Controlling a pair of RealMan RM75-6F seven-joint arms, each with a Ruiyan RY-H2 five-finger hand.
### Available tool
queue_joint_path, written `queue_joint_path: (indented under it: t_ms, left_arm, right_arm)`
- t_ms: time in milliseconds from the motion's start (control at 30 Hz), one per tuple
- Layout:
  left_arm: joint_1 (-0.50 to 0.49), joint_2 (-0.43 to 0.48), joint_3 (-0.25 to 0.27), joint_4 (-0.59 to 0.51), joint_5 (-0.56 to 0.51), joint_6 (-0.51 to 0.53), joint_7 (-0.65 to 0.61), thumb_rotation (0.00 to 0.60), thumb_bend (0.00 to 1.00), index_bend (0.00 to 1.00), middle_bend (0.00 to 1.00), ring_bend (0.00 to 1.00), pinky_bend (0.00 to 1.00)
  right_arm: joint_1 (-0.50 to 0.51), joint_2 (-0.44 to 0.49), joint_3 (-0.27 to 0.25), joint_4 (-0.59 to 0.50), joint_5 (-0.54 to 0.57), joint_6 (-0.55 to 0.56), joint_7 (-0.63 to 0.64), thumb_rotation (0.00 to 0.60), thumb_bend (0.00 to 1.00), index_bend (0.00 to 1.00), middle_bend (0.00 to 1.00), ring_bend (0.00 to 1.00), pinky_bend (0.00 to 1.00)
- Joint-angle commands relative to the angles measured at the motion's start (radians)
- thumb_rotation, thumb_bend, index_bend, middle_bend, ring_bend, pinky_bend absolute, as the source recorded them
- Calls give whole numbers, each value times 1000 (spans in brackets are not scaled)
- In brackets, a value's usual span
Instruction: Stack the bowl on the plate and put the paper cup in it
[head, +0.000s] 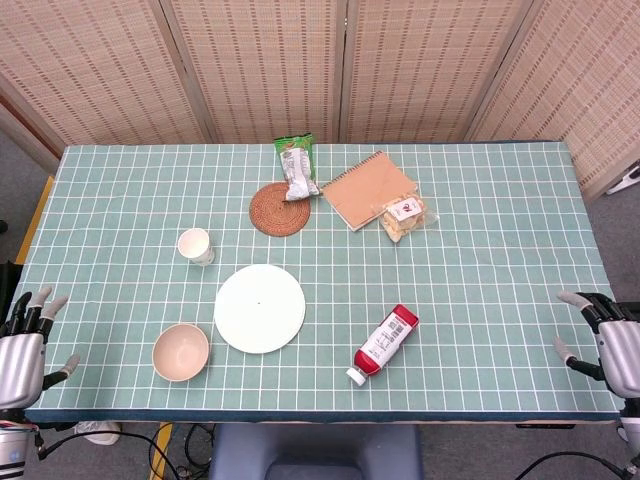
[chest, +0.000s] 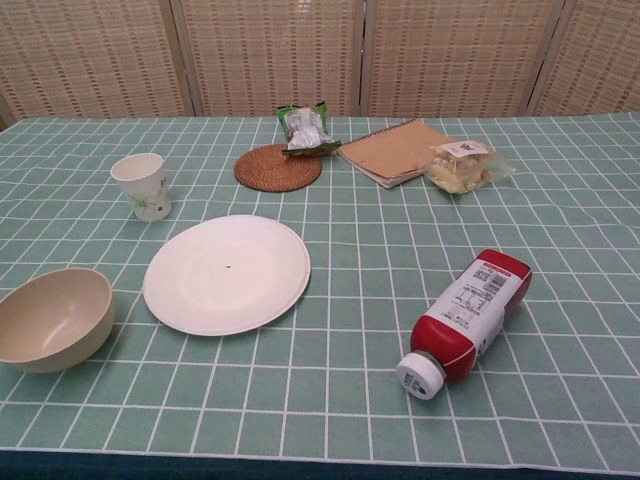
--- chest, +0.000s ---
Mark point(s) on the round woven rattan coaster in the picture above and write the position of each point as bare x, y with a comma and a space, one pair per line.
270, 172

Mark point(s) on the green checked tablecloth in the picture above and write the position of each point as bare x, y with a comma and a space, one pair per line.
350, 300

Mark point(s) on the brown spiral notebook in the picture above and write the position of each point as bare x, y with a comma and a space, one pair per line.
387, 150

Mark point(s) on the green snack packet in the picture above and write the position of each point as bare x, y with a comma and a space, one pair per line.
304, 129

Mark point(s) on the paper cup with green print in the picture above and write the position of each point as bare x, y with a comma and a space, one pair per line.
142, 185

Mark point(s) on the clear bag of pastries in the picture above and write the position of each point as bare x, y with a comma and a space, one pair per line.
462, 167

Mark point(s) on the woven bamboo folding screen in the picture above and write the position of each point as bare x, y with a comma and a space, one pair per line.
320, 55

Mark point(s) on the red white drink bottle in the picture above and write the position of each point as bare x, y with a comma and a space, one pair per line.
470, 320

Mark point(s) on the beige bowl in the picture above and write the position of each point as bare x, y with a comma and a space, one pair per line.
55, 320

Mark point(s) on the white paper plate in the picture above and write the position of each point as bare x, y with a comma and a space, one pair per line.
225, 275

